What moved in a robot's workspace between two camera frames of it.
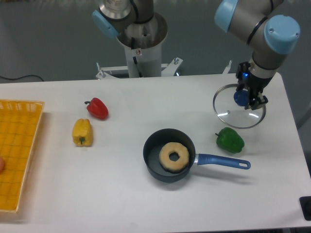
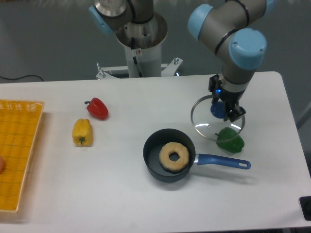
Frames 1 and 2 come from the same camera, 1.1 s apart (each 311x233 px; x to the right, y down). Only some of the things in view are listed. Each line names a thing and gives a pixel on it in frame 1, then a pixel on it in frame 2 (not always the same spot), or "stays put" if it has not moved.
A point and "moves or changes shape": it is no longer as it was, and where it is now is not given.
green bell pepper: [230, 140] stays put
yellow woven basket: [20, 122] stays put
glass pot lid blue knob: [241, 97] moves or changes shape
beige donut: [179, 148] stays put
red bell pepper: [96, 108] stays put
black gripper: [254, 85] → [232, 99]
